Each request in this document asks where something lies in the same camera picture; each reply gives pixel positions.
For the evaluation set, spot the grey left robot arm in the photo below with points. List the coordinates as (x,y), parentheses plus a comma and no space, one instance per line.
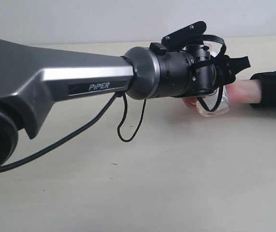
(32,79)

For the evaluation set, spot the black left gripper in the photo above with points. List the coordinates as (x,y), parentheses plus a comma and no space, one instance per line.
(207,74)

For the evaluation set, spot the square bottle with floral label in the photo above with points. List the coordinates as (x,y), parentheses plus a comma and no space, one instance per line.
(213,104)

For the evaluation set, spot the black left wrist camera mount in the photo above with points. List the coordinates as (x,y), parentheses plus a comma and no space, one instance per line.
(179,39)

